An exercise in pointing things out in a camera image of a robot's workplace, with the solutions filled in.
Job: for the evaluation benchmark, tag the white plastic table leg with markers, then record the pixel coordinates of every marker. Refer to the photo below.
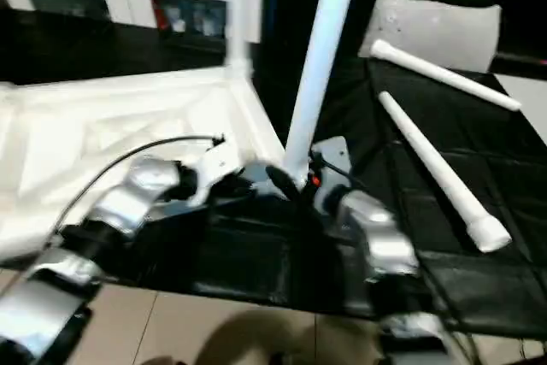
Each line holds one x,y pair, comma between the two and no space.
238,14
320,49
436,164
444,74

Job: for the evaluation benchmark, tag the white plastic table top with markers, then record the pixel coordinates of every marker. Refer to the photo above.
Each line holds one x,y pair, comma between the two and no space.
85,134

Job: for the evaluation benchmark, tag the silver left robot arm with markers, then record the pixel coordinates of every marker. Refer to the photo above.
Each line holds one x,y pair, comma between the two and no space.
120,203

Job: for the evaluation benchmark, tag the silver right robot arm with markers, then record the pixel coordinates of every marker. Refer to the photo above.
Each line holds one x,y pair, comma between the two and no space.
376,237

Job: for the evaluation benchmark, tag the black work mat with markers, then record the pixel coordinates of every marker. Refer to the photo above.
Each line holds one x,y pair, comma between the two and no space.
479,211

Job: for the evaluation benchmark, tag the white plastic bag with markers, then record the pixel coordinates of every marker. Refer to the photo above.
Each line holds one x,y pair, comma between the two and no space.
444,27

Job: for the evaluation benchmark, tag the flat white board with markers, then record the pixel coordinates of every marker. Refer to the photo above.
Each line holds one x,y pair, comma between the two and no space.
528,104

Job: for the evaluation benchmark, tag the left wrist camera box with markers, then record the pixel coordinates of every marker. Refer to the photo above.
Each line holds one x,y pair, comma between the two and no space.
212,164

